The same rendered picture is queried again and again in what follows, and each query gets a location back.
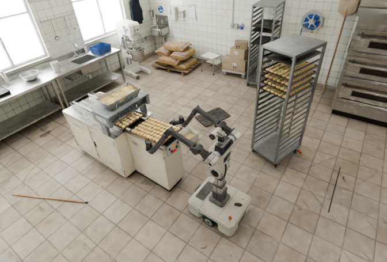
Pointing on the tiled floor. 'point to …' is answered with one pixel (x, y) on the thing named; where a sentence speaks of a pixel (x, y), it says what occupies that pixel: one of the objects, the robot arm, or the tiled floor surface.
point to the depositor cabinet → (102, 140)
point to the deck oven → (365, 65)
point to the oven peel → (348, 7)
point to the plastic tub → (191, 135)
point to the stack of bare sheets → (212, 116)
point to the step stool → (212, 60)
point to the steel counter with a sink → (86, 63)
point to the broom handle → (49, 198)
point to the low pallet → (176, 68)
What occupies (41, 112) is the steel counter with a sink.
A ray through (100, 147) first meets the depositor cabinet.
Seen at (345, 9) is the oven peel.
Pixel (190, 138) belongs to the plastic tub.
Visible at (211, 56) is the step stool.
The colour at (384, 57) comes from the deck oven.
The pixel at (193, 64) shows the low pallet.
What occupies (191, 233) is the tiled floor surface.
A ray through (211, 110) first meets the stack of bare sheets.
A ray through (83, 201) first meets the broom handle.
